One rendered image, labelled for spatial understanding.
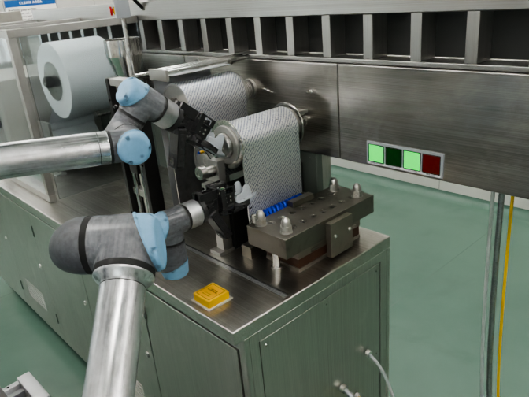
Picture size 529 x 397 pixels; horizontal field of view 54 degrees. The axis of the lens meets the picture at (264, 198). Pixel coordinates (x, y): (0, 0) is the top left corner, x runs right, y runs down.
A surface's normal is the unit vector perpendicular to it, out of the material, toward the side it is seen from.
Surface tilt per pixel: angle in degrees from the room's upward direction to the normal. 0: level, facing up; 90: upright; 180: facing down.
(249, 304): 0
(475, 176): 90
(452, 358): 0
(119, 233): 35
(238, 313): 0
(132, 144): 90
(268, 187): 90
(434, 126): 90
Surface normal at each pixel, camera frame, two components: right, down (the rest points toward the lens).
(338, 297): 0.68, 0.22
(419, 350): -0.08, -0.92
